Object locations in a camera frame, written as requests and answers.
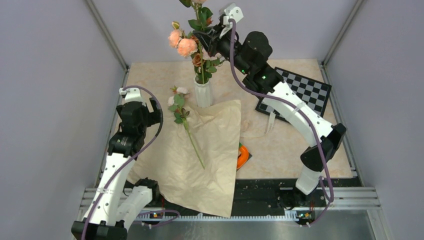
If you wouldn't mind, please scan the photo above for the white pink rose stem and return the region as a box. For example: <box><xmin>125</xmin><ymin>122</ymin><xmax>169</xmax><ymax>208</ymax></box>
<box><xmin>167</xmin><ymin>85</ymin><xmax>206</xmax><ymax>170</ymax></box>

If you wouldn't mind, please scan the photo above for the pale pink peony stem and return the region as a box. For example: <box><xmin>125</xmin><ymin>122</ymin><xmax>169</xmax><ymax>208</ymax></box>
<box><xmin>202</xmin><ymin>49</ymin><xmax>225</xmax><ymax>74</ymax></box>

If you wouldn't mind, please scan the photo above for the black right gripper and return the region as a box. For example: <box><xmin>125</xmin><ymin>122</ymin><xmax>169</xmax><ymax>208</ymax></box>
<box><xmin>193</xmin><ymin>22</ymin><xmax>251</xmax><ymax>77</ymax></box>

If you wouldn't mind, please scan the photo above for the brown rose flower stem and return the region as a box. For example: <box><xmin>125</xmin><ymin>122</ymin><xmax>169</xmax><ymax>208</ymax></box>
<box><xmin>190</xmin><ymin>35</ymin><xmax>212</xmax><ymax>85</ymax></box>

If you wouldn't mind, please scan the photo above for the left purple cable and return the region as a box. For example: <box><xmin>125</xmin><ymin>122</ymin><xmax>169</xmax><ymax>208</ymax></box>
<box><xmin>80</xmin><ymin>85</ymin><xmax>181</xmax><ymax>240</ymax></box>

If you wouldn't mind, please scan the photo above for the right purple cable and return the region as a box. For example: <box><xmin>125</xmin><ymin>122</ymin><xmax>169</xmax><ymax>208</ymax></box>
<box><xmin>227</xmin><ymin>18</ymin><xmax>335</xmax><ymax>226</ymax></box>

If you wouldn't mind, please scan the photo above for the white ribbed vase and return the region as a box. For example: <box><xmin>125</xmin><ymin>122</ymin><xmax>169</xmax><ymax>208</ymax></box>
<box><xmin>194</xmin><ymin>76</ymin><xmax>213</xmax><ymax>108</ymax></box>

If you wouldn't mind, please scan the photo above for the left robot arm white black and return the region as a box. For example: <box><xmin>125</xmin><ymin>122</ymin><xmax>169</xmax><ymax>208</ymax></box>
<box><xmin>71</xmin><ymin>97</ymin><xmax>164</xmax><ymax>240</ymax></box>

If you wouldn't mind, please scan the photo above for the orange paper flower bouquet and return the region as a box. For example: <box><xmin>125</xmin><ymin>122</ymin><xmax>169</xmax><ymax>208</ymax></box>
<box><xmin>127</xmin><ymin>100</ymin><xmax>242</xmax><ymax>218</ymax></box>

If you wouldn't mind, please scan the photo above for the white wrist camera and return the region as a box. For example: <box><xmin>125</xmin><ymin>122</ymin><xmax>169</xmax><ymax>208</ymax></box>
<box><xmin>119</xmin><ymin>87</ymin><xmax>147</xmax><ymax>106</ymax></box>
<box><xmin>218</xmin><ymin>2</ymin><xmax>244</xmax><ymax>39</ymax></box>

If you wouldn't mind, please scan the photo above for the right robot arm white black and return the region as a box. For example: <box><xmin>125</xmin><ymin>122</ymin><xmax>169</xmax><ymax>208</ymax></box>
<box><xmin>193</xmin><ymin>25</ymin><xmax>347</xmax><ymax>206</ymax></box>

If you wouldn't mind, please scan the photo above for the peach pink flower stem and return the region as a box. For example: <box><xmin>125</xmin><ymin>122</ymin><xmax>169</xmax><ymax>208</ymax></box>
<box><xmin>167</xmin><ymin>21</ymin><xmax>198</xmax><ymax>61</ymax></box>

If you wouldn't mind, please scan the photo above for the orange plastic ring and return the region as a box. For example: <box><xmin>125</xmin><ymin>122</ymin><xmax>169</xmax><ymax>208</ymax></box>
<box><xmin>236</xmin><ymin>144</ymin><xmax>250</xmax><ymax>170</ymax></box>

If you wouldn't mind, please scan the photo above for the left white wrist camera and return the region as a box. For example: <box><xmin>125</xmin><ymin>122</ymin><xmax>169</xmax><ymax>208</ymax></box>
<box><xmin>119</xmin><ymin>87</ymin><xmax>147</xmax><ymax>106</ymax></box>

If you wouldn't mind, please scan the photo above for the purple cable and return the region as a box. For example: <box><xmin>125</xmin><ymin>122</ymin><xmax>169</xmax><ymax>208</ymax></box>
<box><xmin>227</xmin><ymin>18</ymin><xmax>335</xmax><ymax>226</ymax></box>
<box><xmin>80</xmin><ymin>85</ymin><xmax>181</xmax><ymax>240</ymax></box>

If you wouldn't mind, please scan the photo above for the small pink rose stem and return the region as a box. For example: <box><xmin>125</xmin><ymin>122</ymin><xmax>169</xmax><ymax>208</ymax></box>
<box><xmin>178</xmin><ymin>0</ymin><xmax>215</xmax><ymax>84</ymax></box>

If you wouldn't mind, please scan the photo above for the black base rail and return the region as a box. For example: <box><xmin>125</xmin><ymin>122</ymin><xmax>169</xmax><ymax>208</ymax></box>
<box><xmin>122</xmin><ymin>178</ymin><xmax>327</xmax><ymax>218</ymax></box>

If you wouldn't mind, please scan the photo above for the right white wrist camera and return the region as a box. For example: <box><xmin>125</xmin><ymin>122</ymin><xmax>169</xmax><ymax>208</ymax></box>
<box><xmin>218</xmin><ymin>2</ymin><xmax>244</xmax><ymax>39</ymax></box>

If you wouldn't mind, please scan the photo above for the black grey checkerboard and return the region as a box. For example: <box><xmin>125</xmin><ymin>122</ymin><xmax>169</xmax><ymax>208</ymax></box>
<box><xmin>274</xmin><ymin>67</ymin><xmax>332</xmax><ymax>117</ymax></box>

